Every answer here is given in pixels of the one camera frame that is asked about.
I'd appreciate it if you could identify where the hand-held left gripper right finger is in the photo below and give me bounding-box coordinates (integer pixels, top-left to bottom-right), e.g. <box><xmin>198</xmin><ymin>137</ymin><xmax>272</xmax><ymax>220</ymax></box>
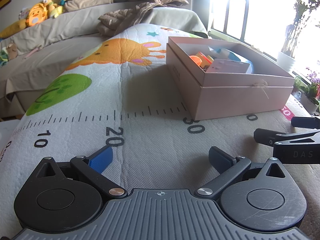
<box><xmin>196</xmin><ymin>146</ymin><xmax>293</xmax><ymax>200</ymax></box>

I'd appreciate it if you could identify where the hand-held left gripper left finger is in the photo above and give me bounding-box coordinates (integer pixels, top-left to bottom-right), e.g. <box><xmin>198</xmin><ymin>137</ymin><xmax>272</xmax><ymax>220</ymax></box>
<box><xmin>27</xmin><ymin>145</ymin><xmax>128</xmax><ymax>200</ymax></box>

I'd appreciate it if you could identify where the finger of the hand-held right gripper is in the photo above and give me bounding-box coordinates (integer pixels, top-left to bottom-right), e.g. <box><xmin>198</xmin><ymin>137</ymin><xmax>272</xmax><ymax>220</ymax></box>
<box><xmin>291</xmin><ymin>116</ymin><xmax>320</xmax><ymax>128</ymax></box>
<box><xmin>254</xmin><ymin>128</ymin><xmax>320</xmax><ymax>165</ymax></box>

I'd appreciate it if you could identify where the pink cardboard box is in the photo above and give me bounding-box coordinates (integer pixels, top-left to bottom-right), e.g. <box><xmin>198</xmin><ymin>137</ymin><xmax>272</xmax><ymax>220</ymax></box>
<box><xmin>166</xmin><ymin>36</ymin><xmax>296</xmax><ymax>121</ymax></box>

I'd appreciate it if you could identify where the small grey box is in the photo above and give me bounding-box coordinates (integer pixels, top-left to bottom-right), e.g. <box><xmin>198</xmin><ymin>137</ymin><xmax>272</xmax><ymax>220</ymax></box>
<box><xmin>204</xmin><ymin>58</ymin><xmax>252</xmax><ymax>73</ymax></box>

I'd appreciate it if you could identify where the yellow case with keyrings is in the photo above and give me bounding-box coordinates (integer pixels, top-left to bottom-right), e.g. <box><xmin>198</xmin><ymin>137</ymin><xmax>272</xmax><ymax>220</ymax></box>
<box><xmin>196</xmin><ymin>52</ymin><xmax>214</xmax><ymax>64</ymax></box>

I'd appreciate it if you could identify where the blue white tissue pack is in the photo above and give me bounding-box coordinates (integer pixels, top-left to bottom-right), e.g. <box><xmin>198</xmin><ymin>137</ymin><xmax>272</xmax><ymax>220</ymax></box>
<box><xmin>209</xmin><ymin>46</ymin><xmax>254</xmax><ymax>74</ymax></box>

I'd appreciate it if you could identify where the potted flowering plant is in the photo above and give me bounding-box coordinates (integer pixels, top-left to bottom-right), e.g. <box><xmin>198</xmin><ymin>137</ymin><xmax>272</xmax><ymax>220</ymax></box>
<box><xmin>294</xmin><ymin>67</ymin><xmax>320</xmax><ymax>115</ymax></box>

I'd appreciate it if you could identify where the plant in white pot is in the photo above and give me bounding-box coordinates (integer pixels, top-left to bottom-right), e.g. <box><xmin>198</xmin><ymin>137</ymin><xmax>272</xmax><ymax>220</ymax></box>
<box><xmin>276</xmin><ymin>0</ymin><xmax>320</xmax><ymax>72</ymax></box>

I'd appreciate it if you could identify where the printed play mat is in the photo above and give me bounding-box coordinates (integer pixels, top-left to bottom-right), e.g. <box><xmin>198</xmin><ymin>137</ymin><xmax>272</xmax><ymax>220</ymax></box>
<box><xmin>0</xmin><ymin>24</ymin><xmax>320</xmax><ymax>240</ymax></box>

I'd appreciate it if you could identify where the beige covered sofa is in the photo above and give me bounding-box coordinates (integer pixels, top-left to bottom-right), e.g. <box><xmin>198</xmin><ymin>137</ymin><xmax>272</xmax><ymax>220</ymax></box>
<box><xmin>0</xmin><ymin>1</ymin><xmax>208</xmax><ymax>119</ymax></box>

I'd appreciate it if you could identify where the pink stick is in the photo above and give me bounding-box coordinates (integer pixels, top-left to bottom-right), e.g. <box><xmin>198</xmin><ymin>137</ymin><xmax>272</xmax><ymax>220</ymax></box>
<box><xmin>24</xmin><ymin>44</ymin><xmax>43</xmax><ymax>59</ymax></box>

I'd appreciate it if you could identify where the small brown bear plush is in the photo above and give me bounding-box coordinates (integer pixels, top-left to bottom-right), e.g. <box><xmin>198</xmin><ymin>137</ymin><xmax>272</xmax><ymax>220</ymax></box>
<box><xmin>5</xmin><ymin>42</ymin><xmax>19</xmax><ymax>61</ymax></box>

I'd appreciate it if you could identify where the green looped toy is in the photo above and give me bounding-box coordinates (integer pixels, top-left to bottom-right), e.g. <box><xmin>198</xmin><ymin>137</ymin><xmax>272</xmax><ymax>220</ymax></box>
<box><xmin>0</xmin><ymin>46</ymin><xmax>9</xmax><ymax>67</ymax></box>

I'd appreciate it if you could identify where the crumpled beige blanket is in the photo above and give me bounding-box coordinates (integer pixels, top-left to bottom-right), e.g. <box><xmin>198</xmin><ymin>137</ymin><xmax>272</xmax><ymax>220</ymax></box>
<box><xmin>97</xmin><ymin>0</ymin><xmax>190</xmax><ymax>37</ymax></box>

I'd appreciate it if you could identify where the yellow green duck plush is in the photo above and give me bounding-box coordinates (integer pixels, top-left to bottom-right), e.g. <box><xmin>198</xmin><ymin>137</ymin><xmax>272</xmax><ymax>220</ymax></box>
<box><xmin>42</xmin><ymin>0</ymin><xmax>66</xmax><ymax>18</ymax></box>

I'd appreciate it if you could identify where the orange duck plush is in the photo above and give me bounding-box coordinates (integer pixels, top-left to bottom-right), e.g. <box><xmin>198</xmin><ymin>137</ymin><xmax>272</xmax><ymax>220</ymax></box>
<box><xmin>25</xmin><ymin>2</ymin><xmax>49</xmax><ymax>27</ymax></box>

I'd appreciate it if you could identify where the long yellow plush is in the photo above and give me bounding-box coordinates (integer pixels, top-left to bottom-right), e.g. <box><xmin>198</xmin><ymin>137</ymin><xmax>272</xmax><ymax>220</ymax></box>
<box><xmin>0</xmin><ymin>17</ymin><xmax>28</xmax><ymax>39</ymax></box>

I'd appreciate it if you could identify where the black window frame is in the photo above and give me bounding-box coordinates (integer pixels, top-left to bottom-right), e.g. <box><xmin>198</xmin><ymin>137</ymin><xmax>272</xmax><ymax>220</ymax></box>
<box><xmin>209</xmin><ymin>0</ymin><xmax>250</xmax><ymax>40</ymax></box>

